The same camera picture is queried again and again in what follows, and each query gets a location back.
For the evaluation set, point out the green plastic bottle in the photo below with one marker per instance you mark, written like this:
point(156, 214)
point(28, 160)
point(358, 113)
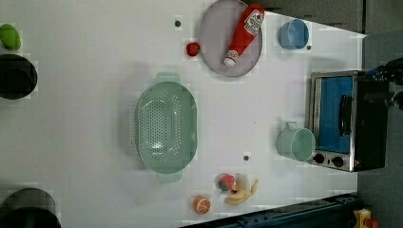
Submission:
point(10, 37)

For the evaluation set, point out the black cylinder container upper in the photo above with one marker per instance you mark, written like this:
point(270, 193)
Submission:
point(18, 77)

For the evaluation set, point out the orange slice toy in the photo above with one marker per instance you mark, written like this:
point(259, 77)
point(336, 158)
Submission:
point(201, 205)

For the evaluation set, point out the silver black toaster oven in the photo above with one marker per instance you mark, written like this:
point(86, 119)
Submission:
point(348, 116)

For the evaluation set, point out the mint green mug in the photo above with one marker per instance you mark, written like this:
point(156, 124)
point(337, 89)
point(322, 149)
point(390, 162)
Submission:
point(296, 143)

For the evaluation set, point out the blue metal frame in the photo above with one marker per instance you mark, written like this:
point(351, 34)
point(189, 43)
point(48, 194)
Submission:
point(332, 212)

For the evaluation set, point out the yellow orange tool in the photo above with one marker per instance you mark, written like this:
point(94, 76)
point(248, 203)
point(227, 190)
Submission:
point(364, 219)

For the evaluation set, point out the red green strawberry toy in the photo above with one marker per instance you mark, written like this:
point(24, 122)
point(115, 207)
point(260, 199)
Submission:
point(227, 182)

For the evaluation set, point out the grey round plate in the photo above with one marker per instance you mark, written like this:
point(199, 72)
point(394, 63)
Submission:
point(216, 32)

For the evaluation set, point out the blue plastic cup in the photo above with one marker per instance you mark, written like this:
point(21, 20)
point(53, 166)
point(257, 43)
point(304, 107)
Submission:
point(293, 35)

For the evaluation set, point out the red ketchup bottle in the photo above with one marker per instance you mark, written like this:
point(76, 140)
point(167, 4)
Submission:
point(246, 31)

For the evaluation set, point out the small red strawberry toy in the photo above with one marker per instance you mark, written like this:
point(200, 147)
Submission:
point(192, 49)

